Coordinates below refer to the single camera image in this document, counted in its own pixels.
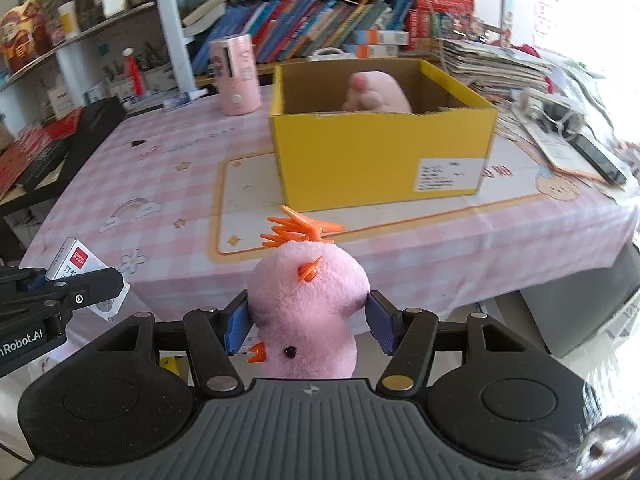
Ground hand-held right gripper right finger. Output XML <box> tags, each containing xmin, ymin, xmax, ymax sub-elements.
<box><xmin>365</xmin><ymin>291</ymin><xmax>543</xmax><ymax>395</ymax></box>

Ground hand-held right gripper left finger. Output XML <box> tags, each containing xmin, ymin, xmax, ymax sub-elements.
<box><xmin>75</xmin><ymin>291</ymin><xmax>251</xmax><ymax>395</ymax></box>

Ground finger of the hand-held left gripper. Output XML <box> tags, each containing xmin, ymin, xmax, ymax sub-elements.
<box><xmin>30</xmin><ymin>267</ymin><xmax>124</xmax><ymax>335</ymax></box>
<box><xmin>0</xmin><ymin>267</ymin><xmax>49</xmax><ymax>302</ymax></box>

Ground white red staple box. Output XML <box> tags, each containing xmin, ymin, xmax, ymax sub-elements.
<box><xmin>45</xmin><ymin>236</ymin><xmax>131</xmax><ymax>323</ymax></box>

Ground pink plush chick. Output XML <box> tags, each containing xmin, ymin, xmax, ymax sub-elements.
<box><xmin>247</xmin><ymin>205</ymin><xmax>371</xmax><ymax>380</ymax></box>

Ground yellow cardboard box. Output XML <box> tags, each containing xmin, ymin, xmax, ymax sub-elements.
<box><xmin>269</xmin><ymin>58</ymin><xmax>499</xmax><ymax>212</ymax></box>

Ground pink plush pig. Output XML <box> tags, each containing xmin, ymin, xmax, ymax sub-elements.
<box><xmin>341</xmin><ymin>71</ymin><xmax>413</xmax><ymax>113</ymax></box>

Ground long black box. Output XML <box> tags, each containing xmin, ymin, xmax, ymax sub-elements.
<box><xmin>15</xmin><ymin>137</ymin><xmax>68</xmax><ymax>191</ymax></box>

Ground orange bordered desk mat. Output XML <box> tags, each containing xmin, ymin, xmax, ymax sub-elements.
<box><xmin>209</xmin><ymin>145</ymin><xmax>551</xmax><ymax>263</ymax></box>

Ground red plastic packets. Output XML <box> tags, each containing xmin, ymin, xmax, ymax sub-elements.
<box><xmin>0</xmin><ymin>107</ymin><xmax>83</xmax><ymax>196</ymax></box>

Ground white paper bag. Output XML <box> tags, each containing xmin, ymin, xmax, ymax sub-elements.
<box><xmin>47</xmin><ymin>87</ymin><xmax>73</xmax><ymax>116</ymax></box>

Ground grey chair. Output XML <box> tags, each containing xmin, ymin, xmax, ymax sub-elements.
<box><xmin>520</xmin><ymin>245</ymin><xmax>640</xmax><ymax>361</ymax></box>

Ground red tassel knot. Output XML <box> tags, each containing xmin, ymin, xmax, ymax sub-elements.
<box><xmin>122</xmin><ymin>48</ymin><xmax>145</xmax><ymax>97</ymax></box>

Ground white pen holder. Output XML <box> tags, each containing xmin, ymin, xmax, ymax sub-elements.
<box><xmin>142</xmin><ymin>42</ymin><xmax>176</xmax><ymax>93</ymax></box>

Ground pink cylinder with stickers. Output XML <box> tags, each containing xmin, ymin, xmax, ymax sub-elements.
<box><xmin>208</xmin><ymin>33</ymin><xmax>262</xmax><ymax>117</ymax></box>

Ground printed paper figure decoration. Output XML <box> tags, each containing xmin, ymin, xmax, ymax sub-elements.
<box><xmin>0</xmin><ymin>0</ymin><xmax>53</xmax><ymax>73</ymax></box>

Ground white bottle yellow label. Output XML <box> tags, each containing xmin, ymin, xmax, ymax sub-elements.
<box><xmin>57</xmin><ymin>1</ymin><xmax>81</xmax><ymax>40</ymax></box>

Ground white bookshelf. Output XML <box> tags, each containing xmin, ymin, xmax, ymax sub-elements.
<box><xmin>0</xmin><ymin>0</ymin><xmax>506</xmax><ymax>126</ymax></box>

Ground black smartphone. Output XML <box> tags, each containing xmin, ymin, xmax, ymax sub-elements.
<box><xmin>570</xmin><ymin>132</ymin><xmax>628</xmax><ymax>186</ymax></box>

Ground orange white carton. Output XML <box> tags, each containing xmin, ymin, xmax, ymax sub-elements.
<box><xmin>352</xmin><ymin>30</ymin><xmax>410</xmax><ymax>46</ymax></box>
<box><xmin>342</xmin><ymin>44</ymin><xmax>399</xmax><ymax>59</ymax></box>

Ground stack of magazines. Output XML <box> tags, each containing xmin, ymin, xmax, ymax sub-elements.
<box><xmin>440</xmin><ymin>37</ymin><xmax>556</xmax><ymax>98</ymax></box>

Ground row of colourful books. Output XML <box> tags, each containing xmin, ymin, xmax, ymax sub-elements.
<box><xmin>192</xmin><ymin>0</ymin><xmax>413</xmax><ymax>76</ymax></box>

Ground red boxed book set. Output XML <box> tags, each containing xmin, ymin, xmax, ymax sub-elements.
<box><xmin>405</xmin><ymin>0</ymin><xmax>476</xmax><ymax>38</ymax></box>

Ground white quilted purse pearl handle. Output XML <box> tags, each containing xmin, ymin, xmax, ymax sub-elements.
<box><xmin>307</xmin><ymin>47</ymin><xmax>351</xmax><ymax>61</ymax></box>

